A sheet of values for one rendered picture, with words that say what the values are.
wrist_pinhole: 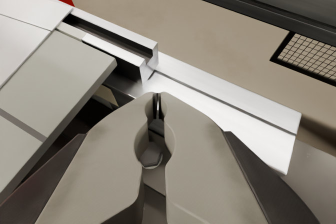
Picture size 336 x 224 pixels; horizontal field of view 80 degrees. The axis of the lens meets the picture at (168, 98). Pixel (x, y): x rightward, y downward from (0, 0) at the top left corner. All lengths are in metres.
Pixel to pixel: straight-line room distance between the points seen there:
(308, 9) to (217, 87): 0.23
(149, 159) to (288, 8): 0.31
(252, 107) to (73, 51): 0.16
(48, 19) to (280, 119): 0.22
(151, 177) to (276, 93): 1.32
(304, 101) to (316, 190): 1.26
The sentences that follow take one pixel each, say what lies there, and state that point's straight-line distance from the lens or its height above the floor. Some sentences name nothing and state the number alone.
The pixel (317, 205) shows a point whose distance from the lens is 0.31.
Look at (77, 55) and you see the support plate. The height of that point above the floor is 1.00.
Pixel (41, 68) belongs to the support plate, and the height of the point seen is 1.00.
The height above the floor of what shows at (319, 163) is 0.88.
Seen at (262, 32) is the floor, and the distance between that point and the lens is 1.80.
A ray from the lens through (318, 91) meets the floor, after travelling 1.65.
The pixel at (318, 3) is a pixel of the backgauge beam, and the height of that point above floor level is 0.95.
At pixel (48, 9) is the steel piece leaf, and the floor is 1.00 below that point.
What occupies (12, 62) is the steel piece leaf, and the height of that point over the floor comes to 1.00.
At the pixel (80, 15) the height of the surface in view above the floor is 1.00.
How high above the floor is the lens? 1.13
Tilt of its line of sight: 62 degrees down
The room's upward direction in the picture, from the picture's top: 1 degrees clockwise
